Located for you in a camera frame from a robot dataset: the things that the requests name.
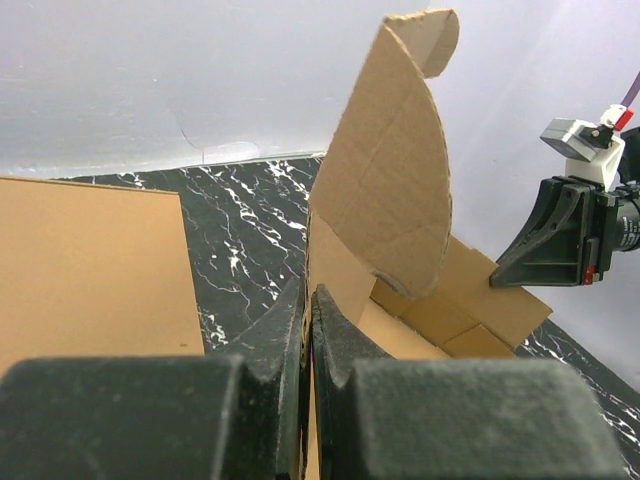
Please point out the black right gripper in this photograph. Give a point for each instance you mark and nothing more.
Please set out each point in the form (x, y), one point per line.
(562, 243)

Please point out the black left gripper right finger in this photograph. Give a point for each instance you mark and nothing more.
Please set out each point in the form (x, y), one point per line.
(378, 417)

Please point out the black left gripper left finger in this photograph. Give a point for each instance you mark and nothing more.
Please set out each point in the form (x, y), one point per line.
(237, 413)

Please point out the closed brown cardboard box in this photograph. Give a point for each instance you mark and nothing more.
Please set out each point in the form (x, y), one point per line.
(94, 270)

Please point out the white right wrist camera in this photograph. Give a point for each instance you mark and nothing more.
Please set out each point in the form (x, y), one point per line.
(592, 151)

